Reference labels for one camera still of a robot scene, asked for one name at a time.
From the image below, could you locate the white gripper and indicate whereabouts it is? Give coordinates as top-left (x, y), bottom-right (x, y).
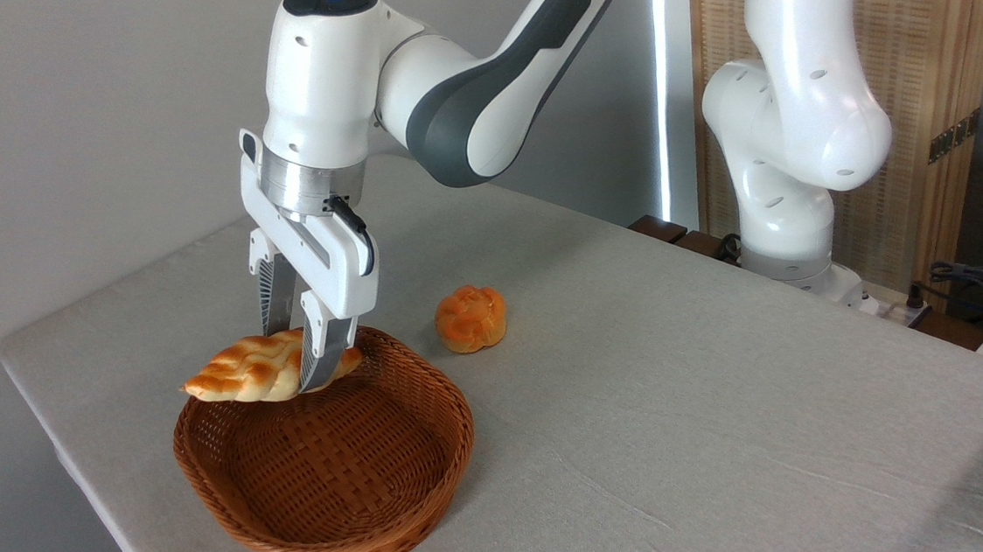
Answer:
top-left (235, 118), bottom-right (390, 398)

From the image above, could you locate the long braided bread loaf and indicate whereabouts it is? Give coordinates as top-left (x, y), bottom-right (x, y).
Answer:
top-left (177, 322), bottom-right (368, 411)

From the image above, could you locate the brown woven wicker basket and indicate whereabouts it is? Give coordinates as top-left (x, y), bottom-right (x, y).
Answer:
top-left (165, 317), bottom-right (485, 552)

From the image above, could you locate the round orange bread bun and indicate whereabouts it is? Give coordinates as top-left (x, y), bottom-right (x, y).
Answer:
top-left (432, 281), bottom-right (512, 357)

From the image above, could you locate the dark brown wooden block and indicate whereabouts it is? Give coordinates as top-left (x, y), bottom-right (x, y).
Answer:
top-left (673, 226), bottom-right (742, 271)
top-left (627, 212), bottom-right (690, 248)

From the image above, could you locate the grey tablecloth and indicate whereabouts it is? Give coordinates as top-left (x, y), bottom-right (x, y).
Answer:
top-left (0, 108), bottom-right (983, 552)

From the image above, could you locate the metal screen hinge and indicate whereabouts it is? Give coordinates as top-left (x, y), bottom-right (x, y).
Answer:
top-left (924, 108), bottom-right (983, 165)

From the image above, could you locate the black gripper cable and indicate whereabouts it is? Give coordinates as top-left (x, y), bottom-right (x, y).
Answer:
top-left (322, 192), bottom-right (378, 280)

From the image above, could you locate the white window frame strip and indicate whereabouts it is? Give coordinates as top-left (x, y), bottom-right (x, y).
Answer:
top-left (644, 0), bottom-right (711, 234)

